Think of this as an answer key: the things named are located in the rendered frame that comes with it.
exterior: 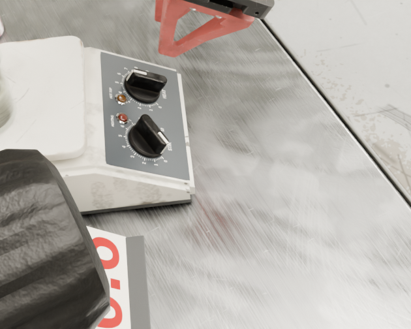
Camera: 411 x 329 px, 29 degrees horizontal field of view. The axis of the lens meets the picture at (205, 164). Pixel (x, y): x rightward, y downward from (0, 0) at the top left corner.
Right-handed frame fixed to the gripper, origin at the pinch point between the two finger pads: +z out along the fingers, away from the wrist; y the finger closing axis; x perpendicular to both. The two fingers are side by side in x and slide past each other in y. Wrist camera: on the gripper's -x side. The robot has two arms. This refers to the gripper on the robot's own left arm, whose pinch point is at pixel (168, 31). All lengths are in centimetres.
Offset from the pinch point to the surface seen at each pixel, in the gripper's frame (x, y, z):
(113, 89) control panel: -1.8, 0.8, 7.0
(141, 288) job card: 1.7, 16.3, 11.5
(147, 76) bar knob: 0.6, 0.2, 5.2
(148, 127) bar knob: 0.2, 5.5, 5.3
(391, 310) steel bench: 17.9, 20.3, 2.6
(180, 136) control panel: 4.0, 4.2, 7.0
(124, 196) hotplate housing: -0.1, 9.3, 9.8
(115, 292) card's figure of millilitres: -0.4, 16.8, 11.8
